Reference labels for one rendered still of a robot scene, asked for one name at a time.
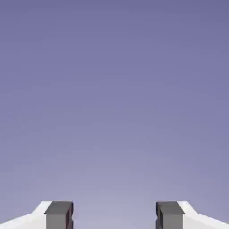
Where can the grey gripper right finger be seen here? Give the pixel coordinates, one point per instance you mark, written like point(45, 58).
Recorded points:
point(170, 216)

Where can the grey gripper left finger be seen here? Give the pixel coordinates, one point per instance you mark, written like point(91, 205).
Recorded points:
point(57, 216)

